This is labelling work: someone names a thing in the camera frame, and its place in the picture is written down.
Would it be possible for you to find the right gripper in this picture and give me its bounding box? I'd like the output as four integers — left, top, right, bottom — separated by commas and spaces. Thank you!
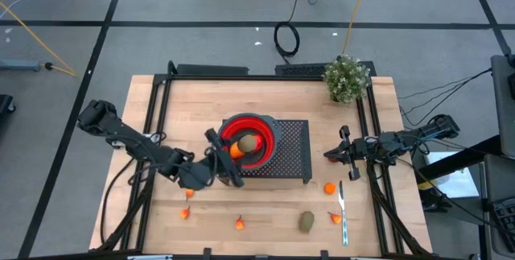
323, 126, 390, 182

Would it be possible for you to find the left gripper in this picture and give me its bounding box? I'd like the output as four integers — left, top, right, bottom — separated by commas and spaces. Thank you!
176, 127, 256, 191

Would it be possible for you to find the brown toy kiwi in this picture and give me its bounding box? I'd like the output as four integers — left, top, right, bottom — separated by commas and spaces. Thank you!
298, 210, 315, 233
237, 134, 258, 153

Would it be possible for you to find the red grey collapsible colander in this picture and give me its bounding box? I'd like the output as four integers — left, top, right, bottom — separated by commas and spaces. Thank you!
216, 113, 282, 171

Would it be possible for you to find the black perforated metal stand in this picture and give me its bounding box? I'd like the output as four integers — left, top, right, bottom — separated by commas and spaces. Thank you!
218, 119, 313, 184

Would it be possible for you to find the silver table knife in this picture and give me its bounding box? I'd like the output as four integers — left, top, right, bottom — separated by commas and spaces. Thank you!
337, 180, 350, 247

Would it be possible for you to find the green potted plant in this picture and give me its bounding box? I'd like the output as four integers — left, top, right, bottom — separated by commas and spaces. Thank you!
321, 53, 372, 105

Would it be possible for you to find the black flat box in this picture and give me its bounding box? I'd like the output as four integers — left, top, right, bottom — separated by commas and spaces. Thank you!
175, 63, 249, 77

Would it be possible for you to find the black perforated box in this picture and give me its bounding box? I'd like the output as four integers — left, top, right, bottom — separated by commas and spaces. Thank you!
274, 61, 377, 77

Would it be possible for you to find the black diagonal beam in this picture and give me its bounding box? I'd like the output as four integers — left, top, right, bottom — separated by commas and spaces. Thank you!
418, 134, 504, 181

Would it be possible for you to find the white sheet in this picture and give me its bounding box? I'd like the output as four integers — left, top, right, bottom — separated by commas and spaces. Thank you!
418, 151, 480, 200

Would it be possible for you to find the silver aluminium bar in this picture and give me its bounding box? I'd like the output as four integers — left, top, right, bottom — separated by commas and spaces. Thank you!
126, 254, 174, 260

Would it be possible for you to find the grey cabinet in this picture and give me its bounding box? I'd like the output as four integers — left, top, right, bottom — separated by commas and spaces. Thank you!
489, 53, 515, 156

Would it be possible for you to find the black keyboard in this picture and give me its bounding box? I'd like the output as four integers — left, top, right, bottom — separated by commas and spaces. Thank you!
491, 196, 515, 254

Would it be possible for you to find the grey metal floor bar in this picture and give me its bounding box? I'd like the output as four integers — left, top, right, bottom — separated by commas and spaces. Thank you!
0, 59, 42, 72

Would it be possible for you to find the black equipment base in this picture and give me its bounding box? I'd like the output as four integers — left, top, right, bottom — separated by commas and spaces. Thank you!
0, 93, 17, 114

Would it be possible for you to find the black aluminium table frame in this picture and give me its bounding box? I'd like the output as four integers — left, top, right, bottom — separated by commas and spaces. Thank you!
96, 60, 434, 260

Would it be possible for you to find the black coiled floor cable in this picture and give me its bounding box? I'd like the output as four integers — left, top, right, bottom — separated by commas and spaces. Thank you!
252, 0, 350, 64

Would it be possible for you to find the yellow floor cable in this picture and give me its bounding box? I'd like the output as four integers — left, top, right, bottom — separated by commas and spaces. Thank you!
0, 1, 78, 78
341, 0, 374, 56

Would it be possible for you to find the black arm base cable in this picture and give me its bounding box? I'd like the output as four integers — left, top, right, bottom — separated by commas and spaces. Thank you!
99, 157, 138, 246

